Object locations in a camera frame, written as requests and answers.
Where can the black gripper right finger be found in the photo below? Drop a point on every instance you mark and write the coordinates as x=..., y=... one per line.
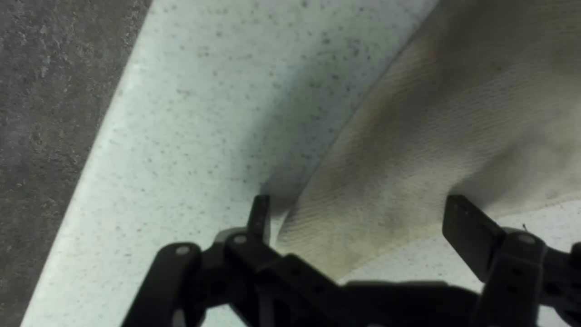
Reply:
x=518, y=269

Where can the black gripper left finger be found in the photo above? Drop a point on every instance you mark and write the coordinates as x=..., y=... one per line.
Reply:
x=242, y=271

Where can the stained beige towel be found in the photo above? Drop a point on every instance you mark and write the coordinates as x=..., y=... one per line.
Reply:
x=484, y=102

